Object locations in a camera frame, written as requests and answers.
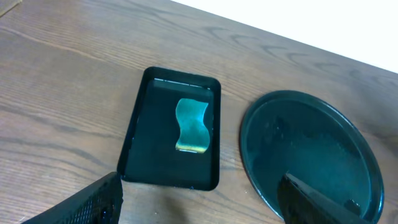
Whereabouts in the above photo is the round black tray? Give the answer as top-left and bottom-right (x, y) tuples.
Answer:
(239, 90), (384, 223)

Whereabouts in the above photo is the black rectangular tray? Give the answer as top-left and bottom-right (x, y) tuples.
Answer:
(118, 67), (221, 191)

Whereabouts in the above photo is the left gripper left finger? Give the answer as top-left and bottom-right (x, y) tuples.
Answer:
(23, 172), (123, 224)

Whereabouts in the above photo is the green yellow sponge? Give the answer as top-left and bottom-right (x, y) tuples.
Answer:
(175, 98), (210, 154)

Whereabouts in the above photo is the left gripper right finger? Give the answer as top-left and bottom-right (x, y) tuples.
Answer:
(277, 173), (367, 224)

